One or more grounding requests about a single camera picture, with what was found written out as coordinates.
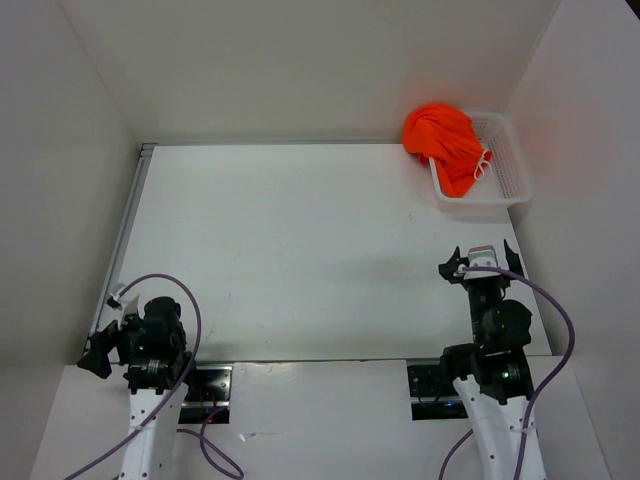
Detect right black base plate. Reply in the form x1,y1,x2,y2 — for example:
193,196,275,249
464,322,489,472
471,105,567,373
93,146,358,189
406,359,467,421

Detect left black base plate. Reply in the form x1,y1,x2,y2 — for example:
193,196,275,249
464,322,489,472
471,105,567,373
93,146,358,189
179,364,233,425

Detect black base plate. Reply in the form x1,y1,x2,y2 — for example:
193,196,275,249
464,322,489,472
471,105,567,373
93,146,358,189
406,359,467,421
179,364,233,425

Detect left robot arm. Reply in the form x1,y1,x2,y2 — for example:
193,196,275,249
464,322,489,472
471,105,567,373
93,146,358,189
77,296,200,479

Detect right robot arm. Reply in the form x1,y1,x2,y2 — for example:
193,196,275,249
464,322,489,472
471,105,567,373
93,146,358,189
438,245,547,479

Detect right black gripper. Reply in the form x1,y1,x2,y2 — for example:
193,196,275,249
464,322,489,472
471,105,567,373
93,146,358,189
438,240,523,342

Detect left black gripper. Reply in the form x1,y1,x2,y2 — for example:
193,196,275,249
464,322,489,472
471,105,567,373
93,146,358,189
76,302,146,377

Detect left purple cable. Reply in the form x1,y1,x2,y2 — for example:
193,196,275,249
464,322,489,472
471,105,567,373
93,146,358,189
62,273,245,480

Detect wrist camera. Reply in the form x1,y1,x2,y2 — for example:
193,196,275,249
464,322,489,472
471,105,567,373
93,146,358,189
106,283,139,329
467,245,498,267

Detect white plastic basket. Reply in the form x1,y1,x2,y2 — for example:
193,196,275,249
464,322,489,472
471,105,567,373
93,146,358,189
429,111,532,215

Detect orange mesh shorts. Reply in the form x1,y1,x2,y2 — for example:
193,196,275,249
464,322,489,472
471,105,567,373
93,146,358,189
401,103,493,198

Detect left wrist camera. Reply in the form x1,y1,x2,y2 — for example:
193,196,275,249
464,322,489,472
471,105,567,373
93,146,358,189
106,283,139,329

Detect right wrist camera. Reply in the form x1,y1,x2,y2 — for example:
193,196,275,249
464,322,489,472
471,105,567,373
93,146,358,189
467,245,498,267

